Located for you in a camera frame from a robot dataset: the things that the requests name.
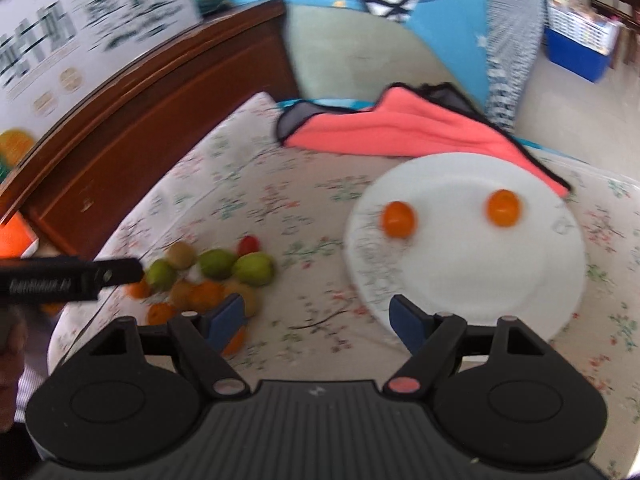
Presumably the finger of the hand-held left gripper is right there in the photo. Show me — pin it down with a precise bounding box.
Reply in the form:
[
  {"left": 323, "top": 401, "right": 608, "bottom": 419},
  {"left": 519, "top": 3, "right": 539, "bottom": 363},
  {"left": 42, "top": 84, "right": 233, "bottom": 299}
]
[{"left": 91, "top": 258, "right": 145, "bottom": 288}]

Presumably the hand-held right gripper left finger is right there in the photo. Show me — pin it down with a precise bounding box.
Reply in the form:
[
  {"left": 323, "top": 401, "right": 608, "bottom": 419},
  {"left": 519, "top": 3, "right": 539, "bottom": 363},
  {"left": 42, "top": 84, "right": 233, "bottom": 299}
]
[{"left": 87, "top": 294, "right": 249, "bottom": 401}]

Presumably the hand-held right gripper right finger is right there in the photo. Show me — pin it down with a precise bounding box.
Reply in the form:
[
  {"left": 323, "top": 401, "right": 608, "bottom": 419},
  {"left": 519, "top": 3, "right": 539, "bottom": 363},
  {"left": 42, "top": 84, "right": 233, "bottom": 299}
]
[{"left": 382, "top": 294, "right": 553, "bottom": 401}]

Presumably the brown kiwi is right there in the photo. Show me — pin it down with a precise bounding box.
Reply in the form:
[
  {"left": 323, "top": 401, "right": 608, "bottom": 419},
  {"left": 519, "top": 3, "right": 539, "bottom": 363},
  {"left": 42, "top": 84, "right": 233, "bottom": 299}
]
[
  {"left": 166, "top": 241, "right": 198, "bottom": 270},
  {"left": 225, "top": 281, "right": 260, "bottom": 318},
  {"left": 170, "top": 280, "right": 196, "bottom": 310}
]

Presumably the green lime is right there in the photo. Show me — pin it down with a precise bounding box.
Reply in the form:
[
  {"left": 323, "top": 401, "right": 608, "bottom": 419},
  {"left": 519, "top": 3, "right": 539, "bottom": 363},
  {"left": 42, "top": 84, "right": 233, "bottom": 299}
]
[
  {"left": 231, "top": 252, "right": 276, "bottom": 287},
  {"left": 198, "top": 249, "right": 238, "bottom": 281},
  {"left": 146, "top": 259, "right": 178, "bottom": 292}
]

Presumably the white plate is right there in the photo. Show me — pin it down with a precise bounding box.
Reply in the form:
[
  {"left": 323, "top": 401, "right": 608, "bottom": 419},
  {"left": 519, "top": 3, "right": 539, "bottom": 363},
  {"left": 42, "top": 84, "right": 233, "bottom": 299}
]
[{"left": 344, "top": 152, "right": 587, "bottom": 347}]

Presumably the person's left hand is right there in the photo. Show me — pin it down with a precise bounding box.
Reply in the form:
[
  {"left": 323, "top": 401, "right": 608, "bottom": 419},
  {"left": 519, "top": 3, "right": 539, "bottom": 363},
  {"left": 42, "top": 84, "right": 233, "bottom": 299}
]
[{"left": 0, "top": 305, "right": 28, "bottom": 433}]

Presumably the orange and white box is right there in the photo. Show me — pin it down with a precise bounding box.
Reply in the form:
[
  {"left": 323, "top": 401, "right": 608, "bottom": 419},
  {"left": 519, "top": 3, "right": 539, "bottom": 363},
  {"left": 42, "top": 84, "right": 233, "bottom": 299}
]
[{"left": 0, "top": 211, "right": 40, "bottom": 259}]

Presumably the brown wooden headboard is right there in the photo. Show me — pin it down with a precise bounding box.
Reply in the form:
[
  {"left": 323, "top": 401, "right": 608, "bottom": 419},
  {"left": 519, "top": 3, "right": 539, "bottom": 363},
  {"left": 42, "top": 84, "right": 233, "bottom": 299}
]
[{"left": 0, "top": 0, "right": 301, "bottom": 261}]

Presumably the coral cloth with black trim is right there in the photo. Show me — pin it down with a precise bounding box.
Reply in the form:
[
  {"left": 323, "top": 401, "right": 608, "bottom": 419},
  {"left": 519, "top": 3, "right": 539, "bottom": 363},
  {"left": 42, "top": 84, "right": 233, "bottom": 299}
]
[{"left": 276, "top": 82, "right": 573, "bottom": 197}]

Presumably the light blue towel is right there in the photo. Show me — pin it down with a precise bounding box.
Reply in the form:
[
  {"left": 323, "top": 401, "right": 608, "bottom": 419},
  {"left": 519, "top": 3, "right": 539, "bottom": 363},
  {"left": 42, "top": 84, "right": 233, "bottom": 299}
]
[{"left": 276, "top": 98, "right": 377, "bottom": 112}]

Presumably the white printed poster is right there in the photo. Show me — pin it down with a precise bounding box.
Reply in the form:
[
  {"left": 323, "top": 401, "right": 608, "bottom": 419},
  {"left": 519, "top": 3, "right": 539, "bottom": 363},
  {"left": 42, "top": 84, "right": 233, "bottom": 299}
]
[{"left": 0, "top": 0, "right": 203, "bottom": 181}]

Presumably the pale green pillow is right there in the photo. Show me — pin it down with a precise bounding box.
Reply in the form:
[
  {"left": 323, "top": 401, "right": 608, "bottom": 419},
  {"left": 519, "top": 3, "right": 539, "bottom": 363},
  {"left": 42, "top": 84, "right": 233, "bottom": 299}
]
[{"left": 285, "top": 2, "right": 488, "bottom": 106}]

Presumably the blue checkered cloth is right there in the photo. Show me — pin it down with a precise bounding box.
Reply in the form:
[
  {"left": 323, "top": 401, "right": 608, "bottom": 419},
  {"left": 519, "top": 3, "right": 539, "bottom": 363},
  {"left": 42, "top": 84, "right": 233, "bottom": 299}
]
[{"left": 482, "top": 0, "right": 548, "bottom": 133}]

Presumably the blue storage box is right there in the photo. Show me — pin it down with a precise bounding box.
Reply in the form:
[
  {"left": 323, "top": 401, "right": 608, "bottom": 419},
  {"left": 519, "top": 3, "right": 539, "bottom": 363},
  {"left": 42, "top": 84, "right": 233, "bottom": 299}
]
[{"left": 544, "top": 25, "right": 613, "bottom": 83}]

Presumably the white plastic basket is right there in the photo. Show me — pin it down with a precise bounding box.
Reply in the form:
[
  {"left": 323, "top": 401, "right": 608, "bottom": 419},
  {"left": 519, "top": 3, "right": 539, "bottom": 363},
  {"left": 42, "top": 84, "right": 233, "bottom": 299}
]
[{"left": 547, "top": 0, "right": 621, "bottom": 56}]

